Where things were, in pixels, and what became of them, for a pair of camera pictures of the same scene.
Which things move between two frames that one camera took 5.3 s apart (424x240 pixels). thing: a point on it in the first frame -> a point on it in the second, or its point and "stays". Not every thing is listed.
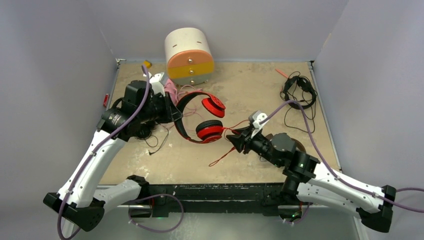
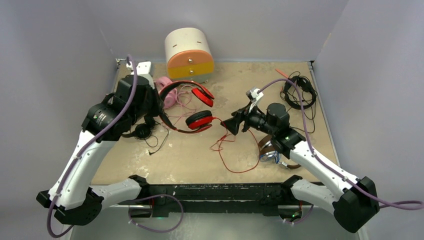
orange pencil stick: (281, 73) stays
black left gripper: (171, 113) -> (158, 104)
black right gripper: (244, 140) -> (233, 124)
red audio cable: (228, 128) -> (219, 150)
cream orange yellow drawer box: (189, 59) stays
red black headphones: (208, 131) -> (196, 121)
